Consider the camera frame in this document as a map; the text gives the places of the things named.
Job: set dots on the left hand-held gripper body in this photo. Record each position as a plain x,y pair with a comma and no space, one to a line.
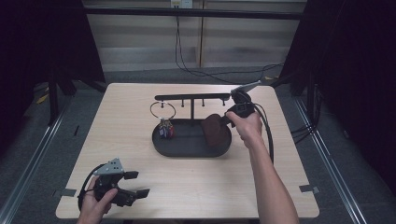
109,180

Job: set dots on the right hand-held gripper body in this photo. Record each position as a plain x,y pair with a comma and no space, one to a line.
243,105

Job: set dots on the brown leather key pouch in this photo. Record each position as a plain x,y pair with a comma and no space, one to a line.
214,130

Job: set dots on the black key rack with tray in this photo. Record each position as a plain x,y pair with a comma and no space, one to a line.
186,143

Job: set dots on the bunch of coloured key tags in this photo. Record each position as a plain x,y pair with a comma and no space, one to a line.
166,130

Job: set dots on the person's right hand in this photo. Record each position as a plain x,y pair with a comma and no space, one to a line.
247,129

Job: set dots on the person's left hand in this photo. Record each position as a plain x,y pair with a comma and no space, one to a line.
93,207

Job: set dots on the grey tape piece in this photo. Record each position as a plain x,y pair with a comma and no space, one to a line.
308,188
65,192

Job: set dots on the yellow tape piece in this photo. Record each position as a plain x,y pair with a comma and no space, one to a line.
42,99

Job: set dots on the black horizontal bar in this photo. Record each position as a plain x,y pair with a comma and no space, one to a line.
186,12

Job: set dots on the dark curtain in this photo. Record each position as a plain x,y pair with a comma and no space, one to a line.
351,77
37,46

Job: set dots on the metal floor rail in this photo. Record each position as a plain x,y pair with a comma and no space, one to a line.
28,174
336,174

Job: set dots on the white wall outlet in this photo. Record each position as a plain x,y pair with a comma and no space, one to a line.
181,3

